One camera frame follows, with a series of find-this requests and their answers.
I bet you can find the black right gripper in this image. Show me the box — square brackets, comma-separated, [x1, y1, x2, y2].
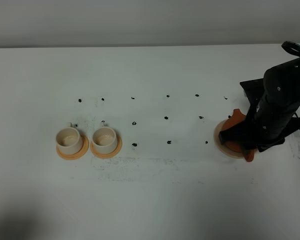
[218, 96, 300, 154]

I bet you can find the brown clay teapot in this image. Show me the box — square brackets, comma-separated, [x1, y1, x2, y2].
[222, 108, 256, 163]

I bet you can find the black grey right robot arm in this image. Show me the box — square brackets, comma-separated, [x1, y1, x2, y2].
[218, 58, 300, 153]

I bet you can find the cream teapot saucer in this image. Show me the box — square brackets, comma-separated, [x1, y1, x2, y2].
[213, 119, 244, 159]

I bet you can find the white right teacup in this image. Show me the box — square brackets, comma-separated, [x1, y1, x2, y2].
[92, 120, 118, 155]

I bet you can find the white teacup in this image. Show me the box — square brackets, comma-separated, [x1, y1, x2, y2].
[55, 122, 83, 155]
[92, 120, 118, 155]

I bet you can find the orange right coaster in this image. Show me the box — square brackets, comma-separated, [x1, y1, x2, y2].
[90, 135, 123, 159]

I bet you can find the orange coaster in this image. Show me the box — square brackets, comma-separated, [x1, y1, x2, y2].
[55, 134, 89, 160]
[90, 135, 123, 159]

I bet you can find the orange left coaster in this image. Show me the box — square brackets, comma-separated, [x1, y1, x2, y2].
[55, 134, 89, 160]

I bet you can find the white left teacup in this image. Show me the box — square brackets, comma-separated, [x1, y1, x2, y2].
[55, 122, 83, 155]

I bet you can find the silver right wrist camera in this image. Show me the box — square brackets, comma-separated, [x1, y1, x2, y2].
[239, 78, 265, 106]

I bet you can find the black right camera cable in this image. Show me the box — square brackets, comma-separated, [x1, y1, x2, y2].
[280, 41, 300, 60]

